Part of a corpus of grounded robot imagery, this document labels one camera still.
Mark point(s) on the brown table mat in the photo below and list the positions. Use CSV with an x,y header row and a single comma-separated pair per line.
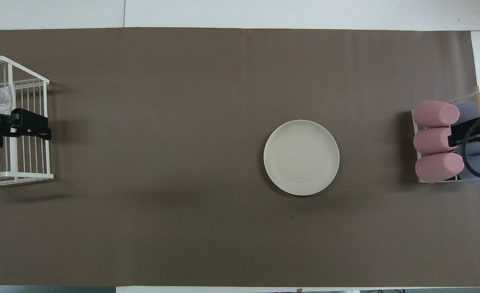
x,y
183,162

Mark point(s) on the cream round plate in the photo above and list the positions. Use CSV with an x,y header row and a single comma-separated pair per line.
x,y
301,158

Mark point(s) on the blue plastic cup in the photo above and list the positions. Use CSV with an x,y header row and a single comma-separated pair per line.
x,y
478,165
478,148
470,110

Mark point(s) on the pink plastic cup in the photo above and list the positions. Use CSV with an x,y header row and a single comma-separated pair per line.
x,y
439,167
435,114
433,141

